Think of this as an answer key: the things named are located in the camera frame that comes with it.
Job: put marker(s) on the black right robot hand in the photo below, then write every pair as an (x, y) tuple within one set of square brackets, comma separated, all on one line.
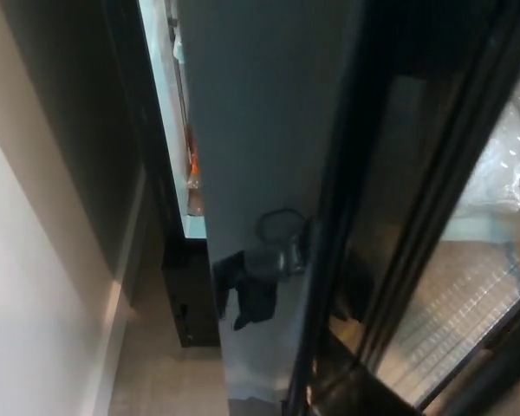
[(260, 281)]

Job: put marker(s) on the glass refrigerator door black frame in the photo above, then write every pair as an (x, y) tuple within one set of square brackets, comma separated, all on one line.
[(264, 130)]

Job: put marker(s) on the black display refrigerator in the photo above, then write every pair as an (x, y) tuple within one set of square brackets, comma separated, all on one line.
[(186, 281)]

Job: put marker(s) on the bag of orange carrots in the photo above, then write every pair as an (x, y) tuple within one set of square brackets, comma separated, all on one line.
[(195, 167)]

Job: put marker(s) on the large white plastic bag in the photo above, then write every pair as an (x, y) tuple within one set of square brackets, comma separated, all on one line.
[(502, 182)]

